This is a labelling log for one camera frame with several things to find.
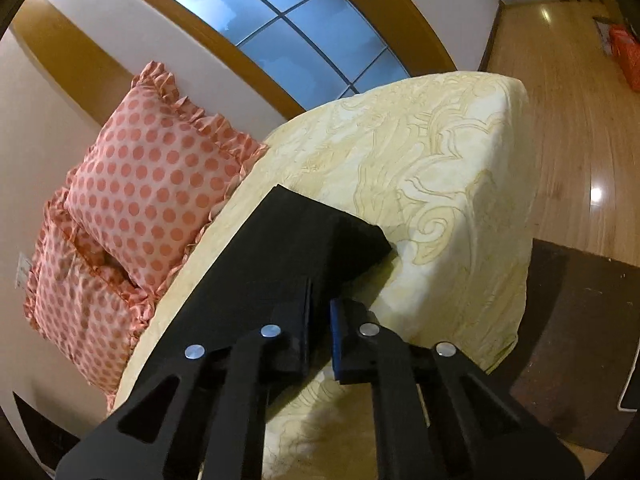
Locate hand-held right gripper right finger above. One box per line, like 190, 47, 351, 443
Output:
329, 298, 585, 480

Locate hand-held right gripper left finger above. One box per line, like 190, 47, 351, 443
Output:
55, 296, 314, 480

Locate black pants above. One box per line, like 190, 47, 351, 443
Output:
134, 185, 393, 413

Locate bed with yellow patterned sheet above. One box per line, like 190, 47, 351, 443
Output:
109, 71, 532, 480

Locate pink polka dot ruffled pillow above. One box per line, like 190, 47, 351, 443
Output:
64, 61, 269, 302
23, 187, 162, 395

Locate dark brown rug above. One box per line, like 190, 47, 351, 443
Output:
492, 237, 640, 467

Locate wooden framed grid window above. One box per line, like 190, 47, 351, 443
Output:
11, 0, 457, 126

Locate orange bag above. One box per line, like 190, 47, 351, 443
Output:
607, 24, 640, 90

